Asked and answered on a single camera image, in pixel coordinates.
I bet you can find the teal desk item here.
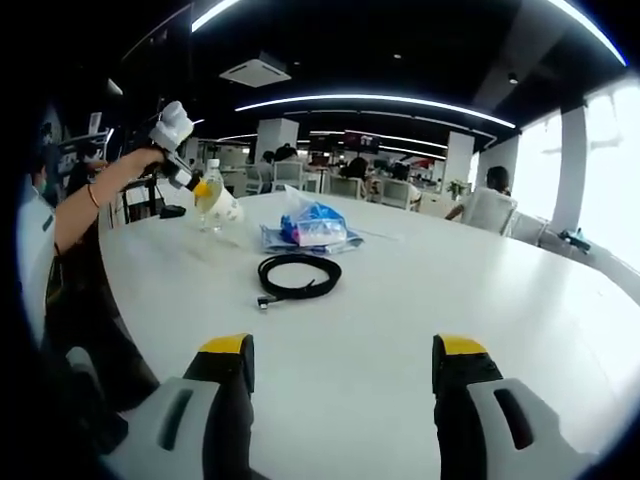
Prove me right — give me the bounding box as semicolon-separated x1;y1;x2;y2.
558;227;595;252

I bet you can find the paper cup with beige inside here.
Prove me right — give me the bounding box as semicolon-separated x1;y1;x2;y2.
205;189;247;227

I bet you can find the black cable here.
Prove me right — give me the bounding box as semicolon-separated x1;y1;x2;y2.
256;253;343;314

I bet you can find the blue tissue pack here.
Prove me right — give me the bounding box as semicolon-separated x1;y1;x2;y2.
259;183;366;254

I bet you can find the long ceiling light strip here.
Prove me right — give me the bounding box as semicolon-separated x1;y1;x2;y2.
234;93;517;130
547;0;629;67

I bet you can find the white table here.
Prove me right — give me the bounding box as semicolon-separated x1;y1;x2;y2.
97;192;640;480

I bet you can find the person's left hand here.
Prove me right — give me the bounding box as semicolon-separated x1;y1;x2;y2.
124;148;167;177

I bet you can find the clear plastic bottle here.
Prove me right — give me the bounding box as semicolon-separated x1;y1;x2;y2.
198;158;227;234

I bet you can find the large window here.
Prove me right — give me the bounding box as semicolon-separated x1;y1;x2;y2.
579;74;640;274
513;113;567;222

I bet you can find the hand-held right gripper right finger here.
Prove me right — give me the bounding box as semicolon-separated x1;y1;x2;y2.
432;333;601;480

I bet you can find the row of white office chairs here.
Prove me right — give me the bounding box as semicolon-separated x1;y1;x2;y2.
244;159;416;211

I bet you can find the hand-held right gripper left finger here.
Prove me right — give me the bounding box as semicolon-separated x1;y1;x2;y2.
104;333;256;480

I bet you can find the ceiling air conditioner unit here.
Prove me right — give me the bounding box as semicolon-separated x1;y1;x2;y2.
218;50;293;89

